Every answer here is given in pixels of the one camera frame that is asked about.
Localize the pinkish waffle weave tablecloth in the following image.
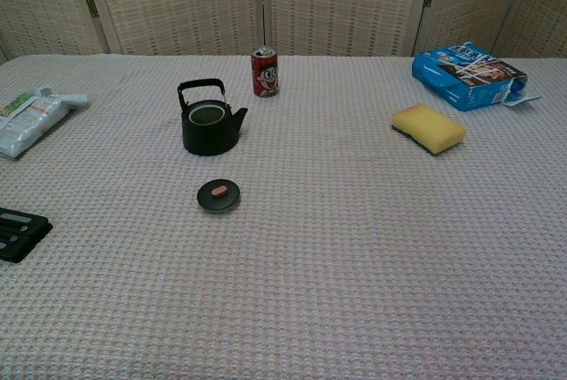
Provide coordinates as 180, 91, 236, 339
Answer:
0, 53, 567, 380

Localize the yellow sponge with green base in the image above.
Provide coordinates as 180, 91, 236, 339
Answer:
390, 103, 468, 157

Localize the red cartoon face drink can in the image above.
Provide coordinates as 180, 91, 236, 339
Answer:
250, 46, 280, 98

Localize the white and green foil bag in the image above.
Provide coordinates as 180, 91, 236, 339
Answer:
0, 86, 89, 160

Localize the black plastic tray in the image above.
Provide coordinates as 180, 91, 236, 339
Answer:
0, 206, 54, 265

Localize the black teapot with handle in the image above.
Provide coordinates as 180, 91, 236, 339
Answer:
176, 78, 249, 157

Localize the blue snack multipack bag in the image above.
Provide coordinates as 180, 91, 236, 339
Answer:
411, 41, 542, 112

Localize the black lid with wooden knob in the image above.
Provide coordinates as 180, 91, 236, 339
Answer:
196, 179, 243, 213

